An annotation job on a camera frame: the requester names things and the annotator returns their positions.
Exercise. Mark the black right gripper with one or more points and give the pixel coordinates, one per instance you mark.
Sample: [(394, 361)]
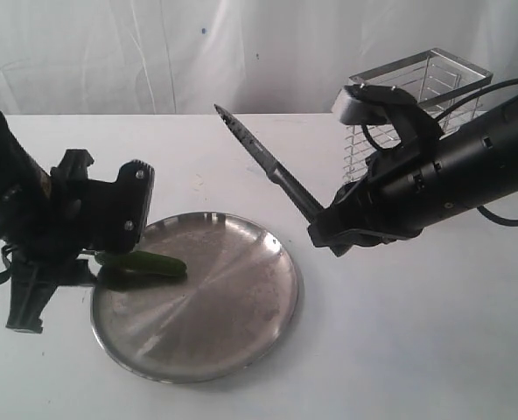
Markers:
[(399, 196)]

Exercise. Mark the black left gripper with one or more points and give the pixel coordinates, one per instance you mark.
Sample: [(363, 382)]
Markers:
[(77, 217)]

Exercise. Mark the black handled serrated knife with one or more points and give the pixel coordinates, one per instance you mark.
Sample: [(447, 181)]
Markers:
[(275, 171)]

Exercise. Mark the green chili pepper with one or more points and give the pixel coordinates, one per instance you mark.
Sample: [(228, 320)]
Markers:
[(140, 262)]

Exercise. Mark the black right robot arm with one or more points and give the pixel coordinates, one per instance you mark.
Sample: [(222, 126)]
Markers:
[(480, 159)]

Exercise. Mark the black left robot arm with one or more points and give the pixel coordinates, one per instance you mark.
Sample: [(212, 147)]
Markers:
[(24, 185)]

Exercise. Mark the round steel plate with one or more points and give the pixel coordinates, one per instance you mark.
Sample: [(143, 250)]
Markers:
[(236, 300)]

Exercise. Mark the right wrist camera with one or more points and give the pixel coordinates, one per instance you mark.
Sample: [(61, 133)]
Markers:
[(364, 103)]

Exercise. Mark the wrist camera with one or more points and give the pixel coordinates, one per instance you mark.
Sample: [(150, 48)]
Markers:
[(364, 103), (131, 205)]

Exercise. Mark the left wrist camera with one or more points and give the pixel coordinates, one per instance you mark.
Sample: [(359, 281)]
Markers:
[(131, 205)]

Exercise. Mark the chrome wire utensil holder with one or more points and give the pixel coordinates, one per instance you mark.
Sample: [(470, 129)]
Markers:
[(437, 79)]

